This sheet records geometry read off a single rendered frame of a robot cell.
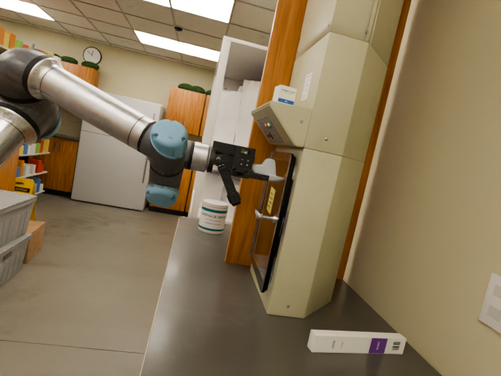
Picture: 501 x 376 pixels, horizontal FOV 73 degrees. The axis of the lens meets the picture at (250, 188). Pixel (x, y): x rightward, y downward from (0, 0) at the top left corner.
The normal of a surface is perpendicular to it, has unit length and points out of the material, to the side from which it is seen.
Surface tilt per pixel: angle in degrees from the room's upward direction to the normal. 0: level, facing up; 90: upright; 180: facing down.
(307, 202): 90
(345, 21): 90
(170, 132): 48
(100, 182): 90
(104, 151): 90
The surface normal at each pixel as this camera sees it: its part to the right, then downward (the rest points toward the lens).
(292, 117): 0.15, 0.14
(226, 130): -0.28, 0.10
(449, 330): -0.97, -0.18
